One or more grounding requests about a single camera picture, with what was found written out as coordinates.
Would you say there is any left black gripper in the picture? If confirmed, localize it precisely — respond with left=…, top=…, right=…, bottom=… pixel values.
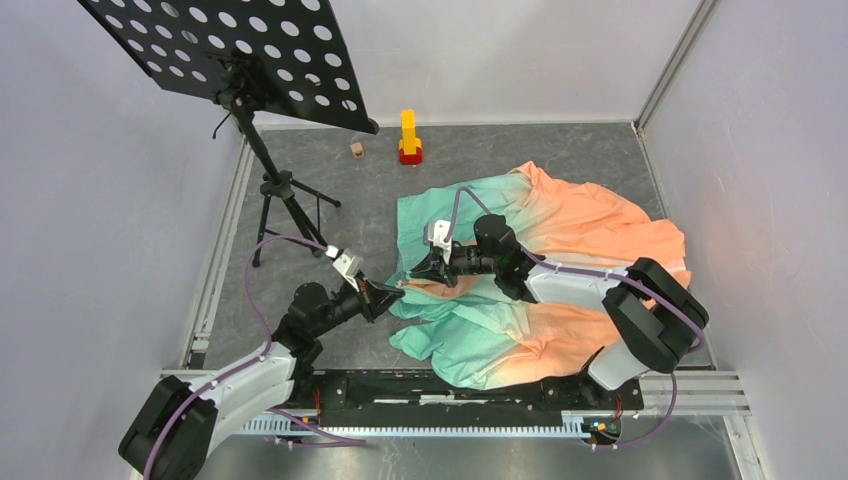
left=311, top=270, right=404, bottom=337

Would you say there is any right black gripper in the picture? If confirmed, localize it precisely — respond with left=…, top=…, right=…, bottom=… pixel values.
left=410, top=246, right=500, bottom=289

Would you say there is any green and orange jacket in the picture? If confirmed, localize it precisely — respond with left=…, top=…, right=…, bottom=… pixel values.
left=390, top=162, right=691, bottom=390

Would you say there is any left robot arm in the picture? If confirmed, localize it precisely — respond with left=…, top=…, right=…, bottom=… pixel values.
left=118, top=274, right=405, bottom=479

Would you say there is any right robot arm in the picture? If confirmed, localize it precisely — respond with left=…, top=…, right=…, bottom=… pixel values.
left=410, top=214, right=709, bottom=408

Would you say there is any red cylinder block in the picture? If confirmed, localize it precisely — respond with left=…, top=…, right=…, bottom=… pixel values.
left=398, top=147, right=423, bottom=166

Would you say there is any yellow block tower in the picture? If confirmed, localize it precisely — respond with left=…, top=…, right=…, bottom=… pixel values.
left=399, top=109, right=422, bottom=155

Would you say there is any small wooden cube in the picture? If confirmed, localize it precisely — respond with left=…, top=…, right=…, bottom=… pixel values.
left=350, top=142, right=365, bottom=159

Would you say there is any black perforated music stand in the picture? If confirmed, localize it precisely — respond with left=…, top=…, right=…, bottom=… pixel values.
left=80, top=0, right=379, bottom=257

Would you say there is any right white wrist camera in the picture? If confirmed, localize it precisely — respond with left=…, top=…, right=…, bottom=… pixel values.
left=424, top=220, right=453, bottom=263

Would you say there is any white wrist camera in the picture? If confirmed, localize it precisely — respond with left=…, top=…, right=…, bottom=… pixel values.
left=424, top=220, right=453, bottom=263
left=325, top=245, right=363, bottom=291

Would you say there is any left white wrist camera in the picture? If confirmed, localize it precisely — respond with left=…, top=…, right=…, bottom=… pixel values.
left=325, top=245, right=363, bottom=291

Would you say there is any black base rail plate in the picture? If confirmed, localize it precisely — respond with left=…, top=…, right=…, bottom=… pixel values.
left=284, top=369, right=645, bottom=427

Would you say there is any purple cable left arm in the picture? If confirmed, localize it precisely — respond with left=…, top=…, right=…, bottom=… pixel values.
left=142, top=235, right=369, bottom=480

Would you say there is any white toothed cable duct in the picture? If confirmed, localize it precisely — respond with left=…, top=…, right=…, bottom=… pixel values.
left=235, top=414, right=590, bottom=440

